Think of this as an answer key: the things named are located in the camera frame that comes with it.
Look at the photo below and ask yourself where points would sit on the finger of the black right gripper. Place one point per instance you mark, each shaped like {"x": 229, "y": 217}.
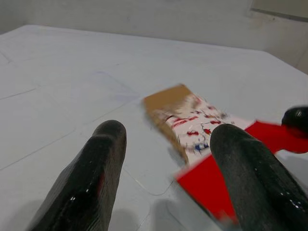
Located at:
{"x": 297, "y": 120}

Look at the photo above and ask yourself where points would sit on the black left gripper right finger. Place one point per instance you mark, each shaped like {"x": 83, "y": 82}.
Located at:
{"x": 252, "y": 180}

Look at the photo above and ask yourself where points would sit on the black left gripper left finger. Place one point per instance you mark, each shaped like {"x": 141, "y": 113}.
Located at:
{"x": 91, "y": 168}

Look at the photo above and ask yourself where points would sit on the red white carton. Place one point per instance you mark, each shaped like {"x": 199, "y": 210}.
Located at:
{"x": 183, "y": 113}

